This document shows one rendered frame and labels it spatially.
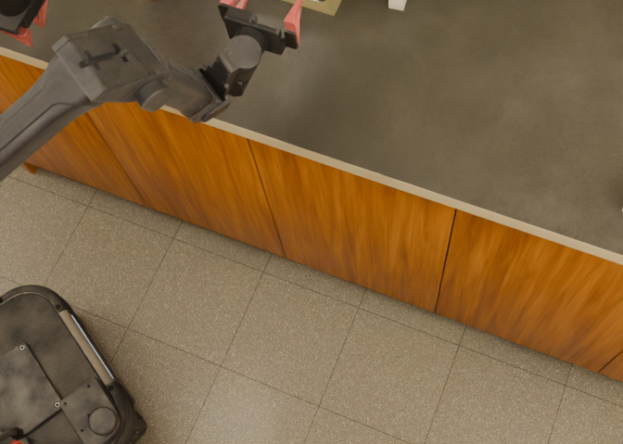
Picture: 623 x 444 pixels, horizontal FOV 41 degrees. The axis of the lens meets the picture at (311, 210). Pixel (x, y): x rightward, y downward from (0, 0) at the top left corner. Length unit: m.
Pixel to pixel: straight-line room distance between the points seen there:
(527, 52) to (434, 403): 1.08
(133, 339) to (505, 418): 1.08
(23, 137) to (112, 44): 0.14
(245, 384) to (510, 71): 1.21
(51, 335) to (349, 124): 1.10
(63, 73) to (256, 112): 0.73
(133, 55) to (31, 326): 1.46
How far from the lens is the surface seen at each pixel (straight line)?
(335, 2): 1.70
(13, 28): 1.54
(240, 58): 1.32
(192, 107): 1.30
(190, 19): 1.77
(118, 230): 2.63
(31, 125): 0.97
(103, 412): 2.14
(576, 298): 1.87
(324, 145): 1.57
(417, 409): 2.36
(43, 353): 2.32
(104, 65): 0.95
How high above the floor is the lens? 2.33
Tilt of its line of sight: 66 degrees down
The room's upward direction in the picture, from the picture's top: 11 degrees counter-clockwise
